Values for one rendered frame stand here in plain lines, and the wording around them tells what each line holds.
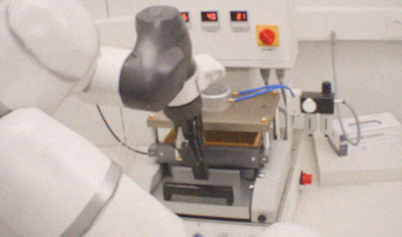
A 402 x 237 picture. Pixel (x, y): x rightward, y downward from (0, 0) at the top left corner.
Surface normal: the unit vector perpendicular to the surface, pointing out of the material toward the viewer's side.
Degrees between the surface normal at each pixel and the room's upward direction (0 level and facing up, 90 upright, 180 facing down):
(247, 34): 90
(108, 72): 68
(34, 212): 79
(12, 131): 22
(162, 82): 86
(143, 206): 50
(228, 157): 90
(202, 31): 90
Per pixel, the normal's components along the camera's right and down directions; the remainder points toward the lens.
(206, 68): 0.13, -0.78
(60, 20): 0.61, -0.36
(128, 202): 0.69, -0.58
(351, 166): -0.09, -0.91
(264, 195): -0.24, -0.42
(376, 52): -0.10, 0.42
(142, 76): -0.36, -0.09
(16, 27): -0.10, 0.01
